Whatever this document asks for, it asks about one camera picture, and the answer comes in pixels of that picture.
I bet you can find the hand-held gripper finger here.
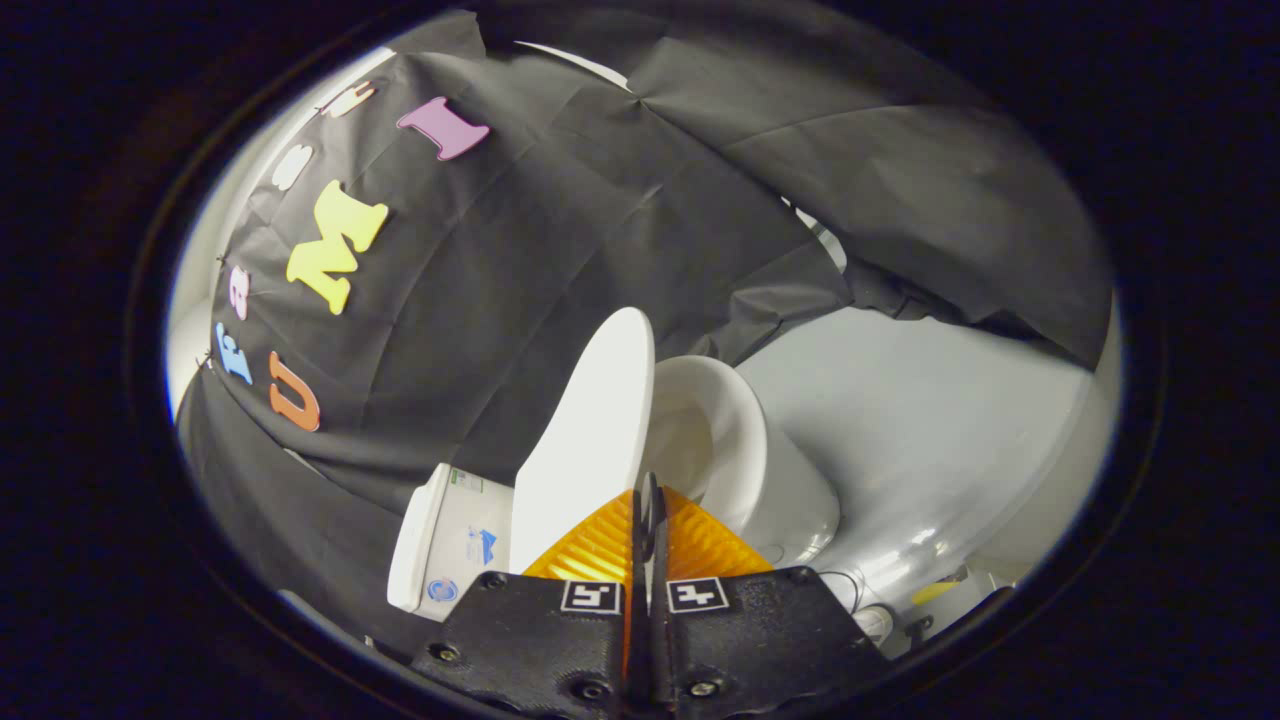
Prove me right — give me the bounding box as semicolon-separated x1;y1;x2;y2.
645;472;893;720
410;472;651;720

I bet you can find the white toilet lid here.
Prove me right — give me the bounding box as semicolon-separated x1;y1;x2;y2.
510;307;656;574

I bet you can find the black backdrop cloth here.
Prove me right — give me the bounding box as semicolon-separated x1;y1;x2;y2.
175;5;1116;661

